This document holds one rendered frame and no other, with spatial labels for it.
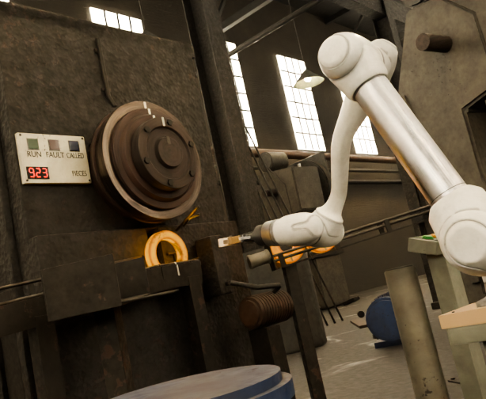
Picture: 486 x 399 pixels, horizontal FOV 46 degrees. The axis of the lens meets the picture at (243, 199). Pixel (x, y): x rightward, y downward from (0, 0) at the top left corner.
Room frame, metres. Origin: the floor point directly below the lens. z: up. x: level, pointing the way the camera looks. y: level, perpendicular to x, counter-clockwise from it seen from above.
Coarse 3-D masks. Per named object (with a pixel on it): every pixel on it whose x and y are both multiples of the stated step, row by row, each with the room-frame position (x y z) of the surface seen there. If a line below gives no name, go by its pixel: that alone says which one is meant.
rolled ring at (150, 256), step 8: (160, 232) 2.15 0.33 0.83; (168, 232) 2.18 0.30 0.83; (152, 240) 2.12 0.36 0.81; (160, 240) 2.15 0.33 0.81; (168, 240) 2.20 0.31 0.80; (176, 240) 2.20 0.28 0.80; (152, 248) 2.12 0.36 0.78; (176, 248) 2.23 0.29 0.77; (184, 248) 2.23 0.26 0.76; (152, 256) 2.11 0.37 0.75; (184, 256) 2.22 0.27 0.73; (152, 264) 2.11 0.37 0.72
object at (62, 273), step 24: (72, 264) 1.52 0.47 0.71; (96, 264) 1.51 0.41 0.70; (120, 264) 1.77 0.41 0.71; (144, 264) 1.76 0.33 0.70; (48, 288) 1.52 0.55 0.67; (72, 288) 1.52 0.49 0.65; (96, 288) 1.51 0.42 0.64; (120, 288) 1.77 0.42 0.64; (144, 288) 1.76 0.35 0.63; (48, 312) 1.52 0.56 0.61; (72, 312) 1.52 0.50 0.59; (96, 312) 1.64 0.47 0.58; (120, 312) 1.68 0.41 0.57; (120, 336) 1.65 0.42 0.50; (120, 360) 1.63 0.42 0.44; (120, 384) 1.64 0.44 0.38
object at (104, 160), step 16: (112, 112) 2.04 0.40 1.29; (128, 112) 2.09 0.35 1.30; (112, 128) 2.03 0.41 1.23; (96, 144) 2.03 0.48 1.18; (96, 160) 2.03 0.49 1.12; (112, 176) 2.00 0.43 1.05; (112, 192) 2.04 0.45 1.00; (128, 192) 2.04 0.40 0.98; (128, 208) 2.08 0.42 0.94; (144, 208) 2.08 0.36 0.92; (176, 208) 2.20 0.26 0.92
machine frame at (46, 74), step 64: (0, 0) 1.93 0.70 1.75; (0, 64) 1.90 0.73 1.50; (64, 64) 2.09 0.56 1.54; (128, 64) 2.32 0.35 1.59; (192, 64) 2.61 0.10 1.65; (0, 128) 1.94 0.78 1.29; (64, 128) 2.05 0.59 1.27; (192, 128) 2.55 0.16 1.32; (0, 192) 1.93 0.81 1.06; (64, 192) 2.02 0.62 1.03; (0, 256) 2.04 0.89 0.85; (64, 256) 1.93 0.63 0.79; (128, 256) 2.12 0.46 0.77; (192, 256) 2.36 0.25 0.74; (64, 320) 1.90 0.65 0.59; (128, 320) 2.08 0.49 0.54; (0, 384) 2.07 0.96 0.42; (64, 384) 1.87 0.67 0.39
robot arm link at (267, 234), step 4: (272, 220) 1.96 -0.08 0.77; (264, 224) 1.96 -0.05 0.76; (268, 224) 1.94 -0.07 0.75; (272, 224) 1.93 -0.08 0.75; (264, 228) 1.94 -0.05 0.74; (268, 228) 1.93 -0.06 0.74; (264, 232) 1.94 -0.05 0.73; (268, 232) 1.93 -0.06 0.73; (264, 236) 1.94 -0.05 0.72; (268, 236) 1.93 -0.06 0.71; (272, 236) 1.92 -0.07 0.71; (264, 240) 1.95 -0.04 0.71; (268, 240) 1.94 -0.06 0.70; (272, 240) 1.93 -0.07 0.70; (268, 244) 1.96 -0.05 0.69; (272, 244) 1.95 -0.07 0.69; (276, 244) 1.94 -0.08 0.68
